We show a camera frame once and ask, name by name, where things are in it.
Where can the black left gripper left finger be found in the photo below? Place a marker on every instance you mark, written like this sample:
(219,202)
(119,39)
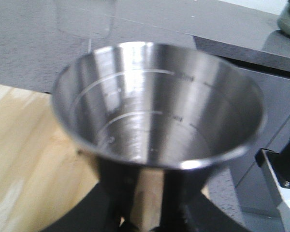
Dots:
(102,208)

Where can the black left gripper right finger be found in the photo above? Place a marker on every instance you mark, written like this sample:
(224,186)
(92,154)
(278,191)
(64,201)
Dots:
(186,209)

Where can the steel double jigger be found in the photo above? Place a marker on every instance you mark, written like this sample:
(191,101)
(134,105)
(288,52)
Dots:
(156,108)

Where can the clear glass beaker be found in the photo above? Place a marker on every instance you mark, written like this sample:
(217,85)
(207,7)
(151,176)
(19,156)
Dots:
(91,19)

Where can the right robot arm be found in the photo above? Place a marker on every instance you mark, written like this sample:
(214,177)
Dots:
(276,171)

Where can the wooden cutting board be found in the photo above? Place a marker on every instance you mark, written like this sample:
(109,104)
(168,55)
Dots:
(42,174)

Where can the grey cabinet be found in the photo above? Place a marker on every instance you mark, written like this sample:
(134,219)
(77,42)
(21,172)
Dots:
(269,65)

